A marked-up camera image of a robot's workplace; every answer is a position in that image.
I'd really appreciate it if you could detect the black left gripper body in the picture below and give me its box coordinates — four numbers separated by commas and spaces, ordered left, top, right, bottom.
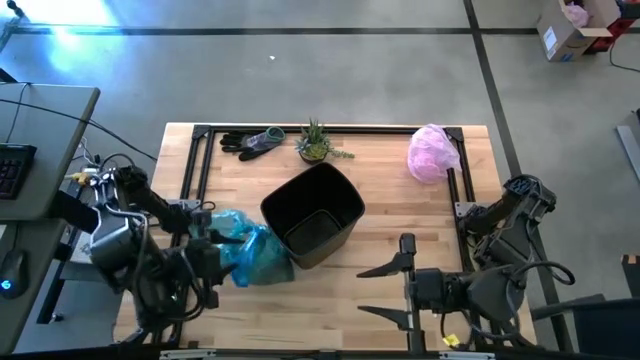
184, 209, 224, 309

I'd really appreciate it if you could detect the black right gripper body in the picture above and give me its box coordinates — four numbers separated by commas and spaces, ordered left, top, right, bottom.
399, 232, 474, 354

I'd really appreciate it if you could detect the teal plastic bin liner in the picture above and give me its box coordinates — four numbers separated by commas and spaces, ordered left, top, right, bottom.
207, 208, 296, 289

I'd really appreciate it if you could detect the black trash bin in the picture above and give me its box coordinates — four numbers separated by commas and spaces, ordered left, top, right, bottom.
259, 161, 366, 270

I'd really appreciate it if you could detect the small pink plastic bag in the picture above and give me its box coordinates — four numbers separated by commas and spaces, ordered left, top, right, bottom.
562, 2, 592, 30

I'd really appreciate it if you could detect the black work glove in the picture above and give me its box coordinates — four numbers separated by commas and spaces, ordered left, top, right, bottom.
218, 125, 288, 162

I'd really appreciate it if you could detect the small green plant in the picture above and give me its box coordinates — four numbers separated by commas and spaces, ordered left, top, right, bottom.
294, 117, 356, 166

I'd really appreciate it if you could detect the white printed box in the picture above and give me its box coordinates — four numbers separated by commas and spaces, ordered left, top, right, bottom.
68, 232, 101, 266

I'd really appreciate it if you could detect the black diagonal beam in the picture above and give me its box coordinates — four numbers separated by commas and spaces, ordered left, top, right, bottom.
47, 188, 104, 236

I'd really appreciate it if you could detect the yellow plug power strip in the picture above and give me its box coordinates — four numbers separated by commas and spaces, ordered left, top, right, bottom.
63, 167, 109, 187

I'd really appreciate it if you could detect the dark blue chair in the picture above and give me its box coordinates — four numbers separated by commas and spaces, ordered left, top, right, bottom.
529, 293, 640, 360

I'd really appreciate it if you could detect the grey desk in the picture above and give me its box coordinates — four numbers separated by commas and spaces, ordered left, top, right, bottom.
0, 82, 102, 354

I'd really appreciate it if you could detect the black computer mouse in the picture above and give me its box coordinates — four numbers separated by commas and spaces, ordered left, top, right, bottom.
0, 248, 30, 301

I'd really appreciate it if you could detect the black keyboard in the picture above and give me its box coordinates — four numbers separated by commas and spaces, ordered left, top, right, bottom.
0, 143, 38, 201

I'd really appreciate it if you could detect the grey metal bar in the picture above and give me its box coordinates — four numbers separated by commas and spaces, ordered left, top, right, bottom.
614, 123, 640, 182

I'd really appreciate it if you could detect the cardboard box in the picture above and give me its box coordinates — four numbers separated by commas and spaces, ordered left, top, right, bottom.
535, 0, 615, 64

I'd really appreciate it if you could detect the red and black crate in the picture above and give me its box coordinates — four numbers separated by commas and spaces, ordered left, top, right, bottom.
584, 0, 640, 55

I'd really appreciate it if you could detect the grey metal base plate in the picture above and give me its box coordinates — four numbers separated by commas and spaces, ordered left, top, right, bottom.
453, 200, 482, 220
167, 198, 202, 212

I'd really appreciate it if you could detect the black desk cable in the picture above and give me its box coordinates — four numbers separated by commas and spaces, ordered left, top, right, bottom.
0, 97, 159, 162

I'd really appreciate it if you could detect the thin black cable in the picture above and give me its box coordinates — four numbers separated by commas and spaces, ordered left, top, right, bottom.
607, 42, 640, 75

